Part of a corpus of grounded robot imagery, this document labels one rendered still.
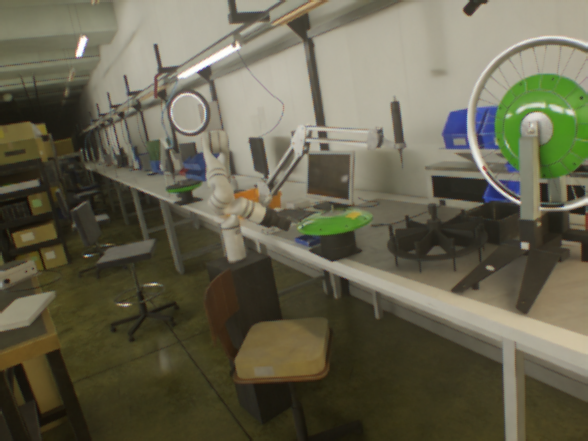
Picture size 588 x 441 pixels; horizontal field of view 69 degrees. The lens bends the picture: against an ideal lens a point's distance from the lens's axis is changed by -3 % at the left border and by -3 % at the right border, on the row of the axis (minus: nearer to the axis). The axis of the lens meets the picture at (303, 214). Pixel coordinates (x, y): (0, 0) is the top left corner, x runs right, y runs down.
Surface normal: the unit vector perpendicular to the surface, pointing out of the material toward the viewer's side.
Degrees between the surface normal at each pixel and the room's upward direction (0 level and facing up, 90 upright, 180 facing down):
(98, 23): 90
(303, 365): 90
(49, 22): 90
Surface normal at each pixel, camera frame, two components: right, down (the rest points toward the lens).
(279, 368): -0.14, 0.25
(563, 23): -0.85, 0.25
